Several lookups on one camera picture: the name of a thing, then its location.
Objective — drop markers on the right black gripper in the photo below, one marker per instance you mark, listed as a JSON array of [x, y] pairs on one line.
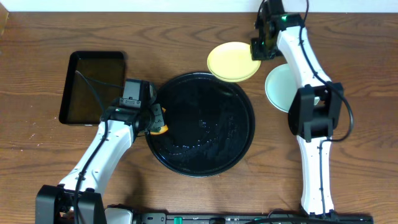
[[257, 50]]

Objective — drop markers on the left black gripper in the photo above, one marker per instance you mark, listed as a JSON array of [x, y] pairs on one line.
[[158, 117]]

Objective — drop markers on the yellow plate with stain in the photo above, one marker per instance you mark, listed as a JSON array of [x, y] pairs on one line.
[[232, 62]]

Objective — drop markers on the mint green plate with stain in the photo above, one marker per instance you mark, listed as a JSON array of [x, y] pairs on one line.
[[280, 87]]

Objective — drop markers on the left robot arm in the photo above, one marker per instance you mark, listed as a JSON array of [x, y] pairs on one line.
[[78, 198]]

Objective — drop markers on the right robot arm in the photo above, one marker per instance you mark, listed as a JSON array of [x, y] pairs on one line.
[[314, 113]]

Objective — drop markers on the round black tray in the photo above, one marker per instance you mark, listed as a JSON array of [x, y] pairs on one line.
[[211, 125]]

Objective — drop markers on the black rectangular water basin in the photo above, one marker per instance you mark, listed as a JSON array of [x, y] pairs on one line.
[[94, 79]]

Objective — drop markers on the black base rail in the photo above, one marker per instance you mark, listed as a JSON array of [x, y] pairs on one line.
[[276, 218]]

